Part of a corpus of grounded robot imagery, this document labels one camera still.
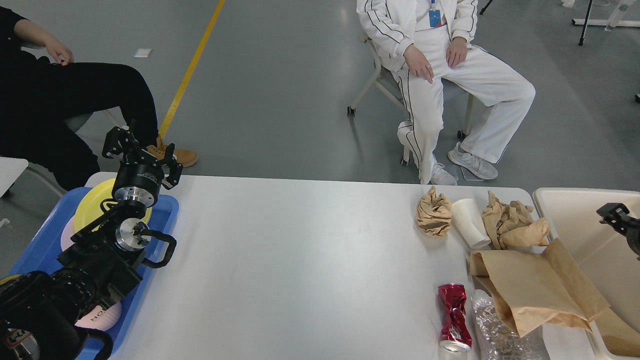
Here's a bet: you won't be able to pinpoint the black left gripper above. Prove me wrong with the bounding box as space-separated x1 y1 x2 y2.
102 126 184 208

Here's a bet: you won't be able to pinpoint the person in black trousers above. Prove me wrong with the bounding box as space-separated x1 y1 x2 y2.
0 7 167 191

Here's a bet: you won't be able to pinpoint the brown paper bag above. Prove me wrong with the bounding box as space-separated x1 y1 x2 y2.
595 309 640 358

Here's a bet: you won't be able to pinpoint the crumpled clear plastic wrap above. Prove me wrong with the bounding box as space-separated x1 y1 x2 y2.
471 289 550 360

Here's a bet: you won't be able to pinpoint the crumpled brown paper ball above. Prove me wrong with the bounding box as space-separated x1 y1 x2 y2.
414 186 453 239

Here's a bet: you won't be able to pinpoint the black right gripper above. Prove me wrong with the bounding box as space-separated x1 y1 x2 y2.
596 202 640 260

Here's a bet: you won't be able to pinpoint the white stand base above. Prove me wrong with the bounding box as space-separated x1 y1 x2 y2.
560 0 640 47

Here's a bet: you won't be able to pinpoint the brown paper sheet right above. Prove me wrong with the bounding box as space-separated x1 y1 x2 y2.
469 239 610 337

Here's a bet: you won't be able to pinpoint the white office chair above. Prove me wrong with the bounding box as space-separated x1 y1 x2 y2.
346 32 475 141

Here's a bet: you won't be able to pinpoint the pink plate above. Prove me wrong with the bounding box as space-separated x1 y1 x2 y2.
60 217 76 251

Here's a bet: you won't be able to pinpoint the blue plastic tray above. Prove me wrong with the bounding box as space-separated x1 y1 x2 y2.
9 187 179 360

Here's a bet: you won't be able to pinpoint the crumpled brown paper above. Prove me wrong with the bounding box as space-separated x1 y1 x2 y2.
481 190 550 250

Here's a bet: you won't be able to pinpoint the upright white paper cup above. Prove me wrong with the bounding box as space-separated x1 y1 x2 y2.
450 198 491 249

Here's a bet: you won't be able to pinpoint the person in white tracksuit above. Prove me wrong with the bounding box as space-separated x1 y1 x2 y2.
356 0 536 186

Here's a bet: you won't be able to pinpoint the white side table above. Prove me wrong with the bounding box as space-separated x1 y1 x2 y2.
0 156 29 197

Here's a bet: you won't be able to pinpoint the yellow plate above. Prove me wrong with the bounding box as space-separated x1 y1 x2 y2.
74 177 153 234

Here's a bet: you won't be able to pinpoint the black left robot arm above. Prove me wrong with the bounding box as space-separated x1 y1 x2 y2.
0 127 183 360

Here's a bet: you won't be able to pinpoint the cream plastic bin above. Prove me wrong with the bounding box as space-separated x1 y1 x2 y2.
534 187 640 360

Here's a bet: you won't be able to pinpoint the pink ribbed mug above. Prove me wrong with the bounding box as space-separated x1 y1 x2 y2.
75 301 122 331

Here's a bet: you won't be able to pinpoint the crushed red soda can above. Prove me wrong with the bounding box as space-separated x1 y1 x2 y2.
438 283 473 354

